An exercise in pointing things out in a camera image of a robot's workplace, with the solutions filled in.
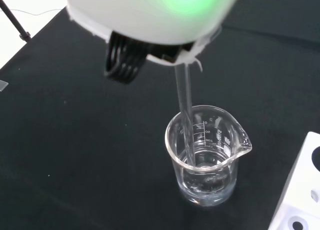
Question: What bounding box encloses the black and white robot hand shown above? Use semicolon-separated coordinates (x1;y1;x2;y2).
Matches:
61;0;245;85

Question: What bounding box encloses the white test tube rack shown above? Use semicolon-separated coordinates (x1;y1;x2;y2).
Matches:
268;131;320;230

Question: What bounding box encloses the black bench cloth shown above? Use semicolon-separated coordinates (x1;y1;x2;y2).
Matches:
0;0;320;230

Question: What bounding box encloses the clear glass beaker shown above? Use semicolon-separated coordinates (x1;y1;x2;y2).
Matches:
164;104;253;207

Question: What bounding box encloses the thin pale floor cable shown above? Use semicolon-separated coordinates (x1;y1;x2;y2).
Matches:
0;7;65;17

